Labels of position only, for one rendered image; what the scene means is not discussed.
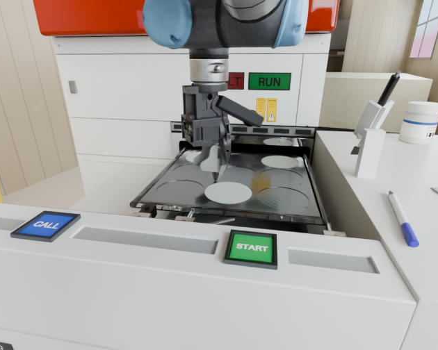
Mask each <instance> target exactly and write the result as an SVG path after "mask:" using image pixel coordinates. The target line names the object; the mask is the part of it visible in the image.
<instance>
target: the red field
mask: <svg viewBox="0 0 438 350"><path fill-rule="evenodd" d="M226 83H227V88H243V74H229V80H228V81H227V82H226Z"/></svg>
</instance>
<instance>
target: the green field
mask: <svg viewBox="0 0 438 350"><path fill-rule="evenodd" d="M289 80H290V74H250V88H252V89H288V88H289Z"/></svg>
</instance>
